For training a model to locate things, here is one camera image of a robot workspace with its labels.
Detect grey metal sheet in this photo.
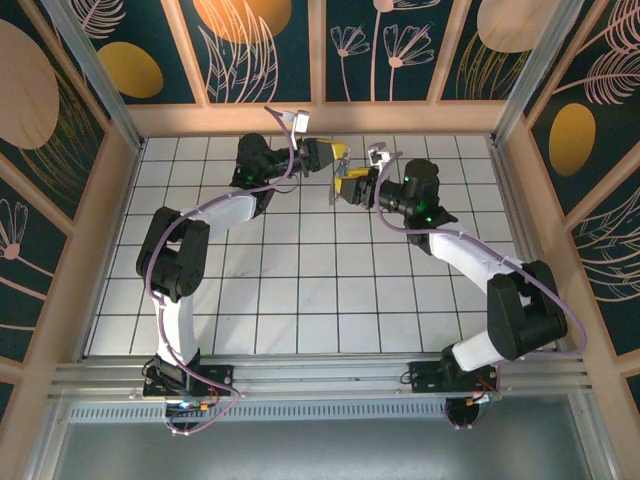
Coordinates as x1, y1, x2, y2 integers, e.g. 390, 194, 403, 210
24, 417, 616, 480

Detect peach wooden wall frame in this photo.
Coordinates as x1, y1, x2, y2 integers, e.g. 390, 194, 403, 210
0, 0, 640, 480

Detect aluminium table side rail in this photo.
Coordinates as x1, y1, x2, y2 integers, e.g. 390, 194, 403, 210
489, 142, 562, 355
79, 137, 147, 362

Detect wall panel yellow oval feathers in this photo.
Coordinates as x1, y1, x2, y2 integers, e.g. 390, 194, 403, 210
524, 0, 640, 217

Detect aluminium corner post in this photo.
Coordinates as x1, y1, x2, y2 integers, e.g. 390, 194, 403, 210
491, 0, 587, 147
42, 0, 147, 152

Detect long aluminium mounting rail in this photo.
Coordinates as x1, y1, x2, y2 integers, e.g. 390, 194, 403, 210
47, 352, 594, 401

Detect wall panel peach oval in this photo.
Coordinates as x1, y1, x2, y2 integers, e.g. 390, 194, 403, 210
439, 0, 559, 102

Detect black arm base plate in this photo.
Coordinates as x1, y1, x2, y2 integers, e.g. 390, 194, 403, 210
407, 357, 501, 396
142, 357, 236, 400

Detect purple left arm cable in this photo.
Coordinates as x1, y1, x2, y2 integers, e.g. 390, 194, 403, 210
147, 104, 296, 436

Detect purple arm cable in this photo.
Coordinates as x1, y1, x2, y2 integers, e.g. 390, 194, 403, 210
374, 151, 587, 359
147, 104, 296, 436

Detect wall panel leaf outlines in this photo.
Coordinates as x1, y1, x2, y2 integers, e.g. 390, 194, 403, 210
569, 184, 640, 357

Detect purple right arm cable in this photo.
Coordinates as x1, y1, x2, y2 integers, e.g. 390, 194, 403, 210
374, 151, 587, 359

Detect grey slotted cable duct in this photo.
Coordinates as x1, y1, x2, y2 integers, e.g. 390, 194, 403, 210
67, 399, 586, 425

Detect base controller board with wires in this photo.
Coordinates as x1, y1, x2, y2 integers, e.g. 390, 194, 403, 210
164, 397, 224, 417
443, 389, 501, 432

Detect wall panel large peach circle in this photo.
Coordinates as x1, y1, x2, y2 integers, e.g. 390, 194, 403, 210
0, 0, 109, 221

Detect wall panel single flower outline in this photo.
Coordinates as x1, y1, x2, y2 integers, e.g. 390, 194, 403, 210
0, 177, 69, 364

